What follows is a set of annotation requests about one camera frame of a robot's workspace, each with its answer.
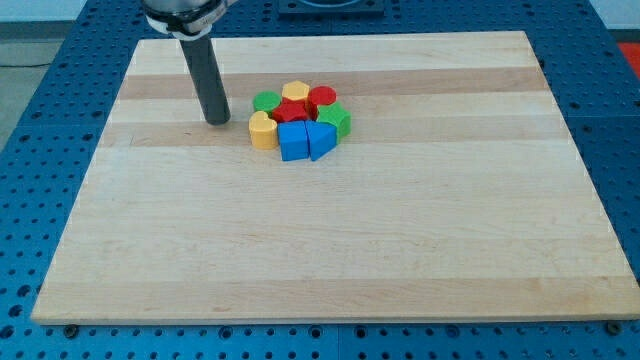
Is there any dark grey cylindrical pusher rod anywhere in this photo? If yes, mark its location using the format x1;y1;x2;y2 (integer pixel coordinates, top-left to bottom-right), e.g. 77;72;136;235
180;36;231;126

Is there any yellow heart block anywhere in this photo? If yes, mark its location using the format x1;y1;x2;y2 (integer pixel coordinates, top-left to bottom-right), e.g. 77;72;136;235
248;111;279;150

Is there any red star block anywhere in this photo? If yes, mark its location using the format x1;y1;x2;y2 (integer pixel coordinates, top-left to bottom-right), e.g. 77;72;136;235
272;103;309;123

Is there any green star block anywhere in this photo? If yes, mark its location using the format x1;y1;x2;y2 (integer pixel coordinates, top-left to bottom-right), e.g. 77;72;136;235
316;101;351;143

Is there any green cylinder block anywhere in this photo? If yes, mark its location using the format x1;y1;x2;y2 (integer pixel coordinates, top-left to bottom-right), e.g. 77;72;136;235
252;91;282;115

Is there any yellow hexagon block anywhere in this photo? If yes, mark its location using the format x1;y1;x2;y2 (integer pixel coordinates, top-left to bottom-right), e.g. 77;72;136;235
281;80;310;103

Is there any blue cube block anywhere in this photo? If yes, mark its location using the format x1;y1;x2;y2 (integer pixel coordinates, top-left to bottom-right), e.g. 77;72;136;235
277;121;309;161

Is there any red cylinder block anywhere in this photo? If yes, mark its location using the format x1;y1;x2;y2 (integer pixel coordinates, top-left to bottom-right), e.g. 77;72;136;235
306;85;337;120

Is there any blue triangle block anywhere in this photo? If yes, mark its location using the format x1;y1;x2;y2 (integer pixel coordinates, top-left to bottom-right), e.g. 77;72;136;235
305;121;337;161

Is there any light wooden board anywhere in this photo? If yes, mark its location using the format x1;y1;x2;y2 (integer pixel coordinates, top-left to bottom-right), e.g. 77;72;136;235
32;31;639;325

